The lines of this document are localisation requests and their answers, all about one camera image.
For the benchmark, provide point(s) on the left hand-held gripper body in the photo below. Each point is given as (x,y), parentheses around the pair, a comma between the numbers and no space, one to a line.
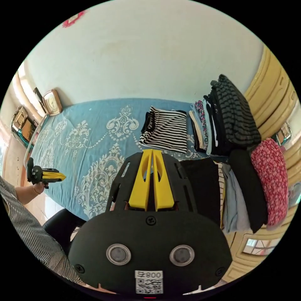
(37,176)

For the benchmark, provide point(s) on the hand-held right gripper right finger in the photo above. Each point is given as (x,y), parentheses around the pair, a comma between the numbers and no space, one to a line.
(164,190)

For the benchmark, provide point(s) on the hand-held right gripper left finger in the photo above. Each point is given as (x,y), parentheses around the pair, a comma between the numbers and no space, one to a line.
(141,188)

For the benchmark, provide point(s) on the person's left forearm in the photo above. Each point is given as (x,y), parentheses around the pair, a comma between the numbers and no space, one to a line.
(24,192)

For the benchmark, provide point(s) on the black and white striped top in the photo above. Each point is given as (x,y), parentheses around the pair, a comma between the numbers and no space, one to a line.
(164,131)

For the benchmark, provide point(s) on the person's left hand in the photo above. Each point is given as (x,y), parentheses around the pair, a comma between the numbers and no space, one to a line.
(40,187)

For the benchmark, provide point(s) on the shelf with cartons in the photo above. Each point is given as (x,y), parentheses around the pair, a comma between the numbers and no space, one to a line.
(22,124)

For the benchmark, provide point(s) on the person's body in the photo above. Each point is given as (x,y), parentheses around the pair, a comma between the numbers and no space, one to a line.
(30,235)

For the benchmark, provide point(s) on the bed with blue printed sheet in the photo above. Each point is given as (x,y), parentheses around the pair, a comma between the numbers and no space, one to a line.
(94,131)

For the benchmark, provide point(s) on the wooden framed clock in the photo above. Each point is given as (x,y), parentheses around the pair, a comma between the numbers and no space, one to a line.
(52,102)

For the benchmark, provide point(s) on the pile of clothes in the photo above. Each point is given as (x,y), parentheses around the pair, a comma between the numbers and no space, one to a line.
(235,122)

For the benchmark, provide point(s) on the yellow wooden cupboard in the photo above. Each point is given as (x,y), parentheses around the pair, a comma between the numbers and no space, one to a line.
(272,94)

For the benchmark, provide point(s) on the dark picture frame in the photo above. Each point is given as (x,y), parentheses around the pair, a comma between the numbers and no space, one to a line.
(39,98)

